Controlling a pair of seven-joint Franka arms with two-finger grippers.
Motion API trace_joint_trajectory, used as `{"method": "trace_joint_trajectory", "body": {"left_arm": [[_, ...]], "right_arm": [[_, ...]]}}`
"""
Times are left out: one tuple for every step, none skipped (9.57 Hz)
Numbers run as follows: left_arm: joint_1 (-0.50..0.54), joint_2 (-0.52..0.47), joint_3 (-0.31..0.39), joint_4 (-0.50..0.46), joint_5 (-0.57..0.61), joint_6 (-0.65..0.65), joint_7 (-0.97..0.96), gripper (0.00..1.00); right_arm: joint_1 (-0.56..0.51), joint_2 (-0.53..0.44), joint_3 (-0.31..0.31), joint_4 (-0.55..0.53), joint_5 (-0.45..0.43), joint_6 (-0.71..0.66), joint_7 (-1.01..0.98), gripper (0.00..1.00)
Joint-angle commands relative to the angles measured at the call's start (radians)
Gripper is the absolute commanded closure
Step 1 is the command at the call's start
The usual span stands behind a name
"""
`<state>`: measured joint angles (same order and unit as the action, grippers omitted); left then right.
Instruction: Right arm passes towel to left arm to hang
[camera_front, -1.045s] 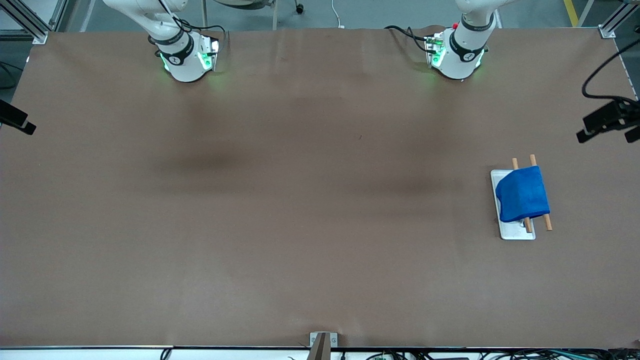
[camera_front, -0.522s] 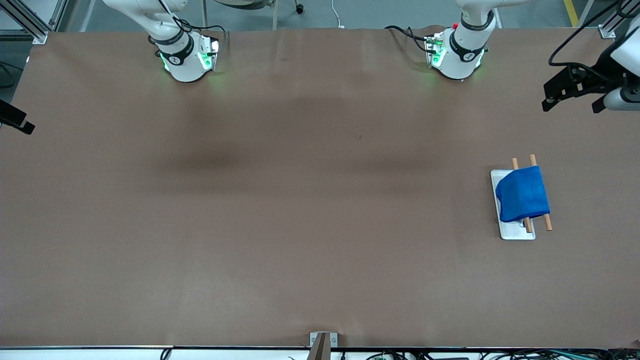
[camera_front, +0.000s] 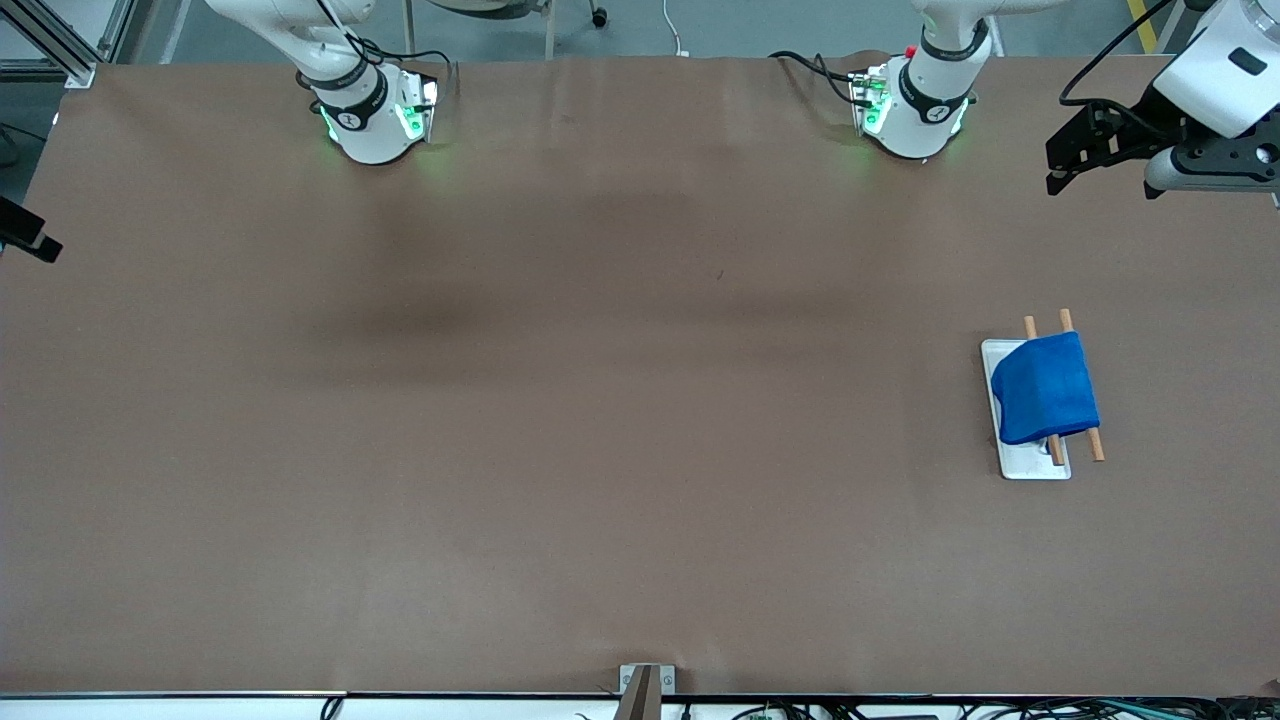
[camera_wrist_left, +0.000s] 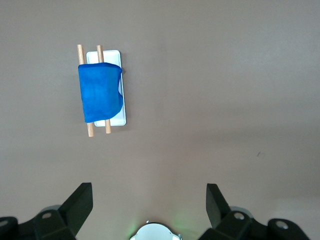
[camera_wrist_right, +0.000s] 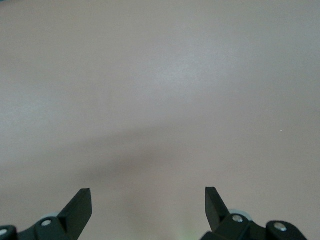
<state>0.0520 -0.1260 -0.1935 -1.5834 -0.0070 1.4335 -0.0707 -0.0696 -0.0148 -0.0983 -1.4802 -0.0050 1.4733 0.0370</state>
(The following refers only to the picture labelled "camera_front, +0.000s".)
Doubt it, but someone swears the blue microfibre towel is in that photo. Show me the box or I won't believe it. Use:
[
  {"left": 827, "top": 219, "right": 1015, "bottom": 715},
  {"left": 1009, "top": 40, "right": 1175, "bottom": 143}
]
[{"left": 989, "top": 331, "right": 1102, "bottom": 447}]

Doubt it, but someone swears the black base power cable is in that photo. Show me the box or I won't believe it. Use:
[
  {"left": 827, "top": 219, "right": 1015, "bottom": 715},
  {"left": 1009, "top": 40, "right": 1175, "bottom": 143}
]
[{"left": 768, "top": 49, "right": 863, "bottom": 107}]

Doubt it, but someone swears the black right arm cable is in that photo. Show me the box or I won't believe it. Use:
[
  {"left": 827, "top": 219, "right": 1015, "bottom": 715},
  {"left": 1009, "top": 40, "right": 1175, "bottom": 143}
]
[{"left": 318, "top": 0, "right": 458, "bottom": 89}]

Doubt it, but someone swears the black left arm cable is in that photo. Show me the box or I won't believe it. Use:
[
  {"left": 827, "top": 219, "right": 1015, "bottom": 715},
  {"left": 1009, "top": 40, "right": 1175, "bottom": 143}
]
[{"left": 1059, "top": 0, "right": 1173, "bottom": 107}]

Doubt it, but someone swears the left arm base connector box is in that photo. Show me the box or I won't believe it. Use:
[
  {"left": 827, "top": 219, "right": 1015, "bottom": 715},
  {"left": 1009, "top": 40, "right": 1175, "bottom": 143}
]
[{"left": 849, "top": 67, "right": 892, "bottom": 137}]

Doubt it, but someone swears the metal table edge bracket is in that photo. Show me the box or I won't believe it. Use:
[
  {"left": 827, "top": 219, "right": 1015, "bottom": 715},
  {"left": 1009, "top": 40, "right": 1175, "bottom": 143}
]
[{"left": 618, "top": 664, "right": 677, "bottom": 720}]

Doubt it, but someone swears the aluminium frame profile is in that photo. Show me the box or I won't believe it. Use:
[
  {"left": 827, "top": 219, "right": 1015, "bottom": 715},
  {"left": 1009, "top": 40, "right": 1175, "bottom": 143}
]
[{"left": 0, "top": 0, "right": 137, "bottom": 89}]

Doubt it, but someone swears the white rack base plate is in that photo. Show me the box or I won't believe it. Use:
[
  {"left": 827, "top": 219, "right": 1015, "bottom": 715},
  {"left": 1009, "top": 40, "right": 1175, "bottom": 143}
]
[{"left": 979, "top": 339, "right": 1072, "bottom": 482}]

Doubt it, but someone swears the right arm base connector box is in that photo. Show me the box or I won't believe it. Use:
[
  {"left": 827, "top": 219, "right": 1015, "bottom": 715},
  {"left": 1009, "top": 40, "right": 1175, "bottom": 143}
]
[{"left": 398, "top": 67, "right": 442, "bottom": 142}]

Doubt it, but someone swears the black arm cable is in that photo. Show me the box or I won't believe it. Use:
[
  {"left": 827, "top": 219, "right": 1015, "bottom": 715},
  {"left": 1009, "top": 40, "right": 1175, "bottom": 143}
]
[
  {"left": 1059, "top": 0, "right": 1173, "bottom": 107},
  {"left": 318, "top": 0, "right": 458, "bottom": 89}
]

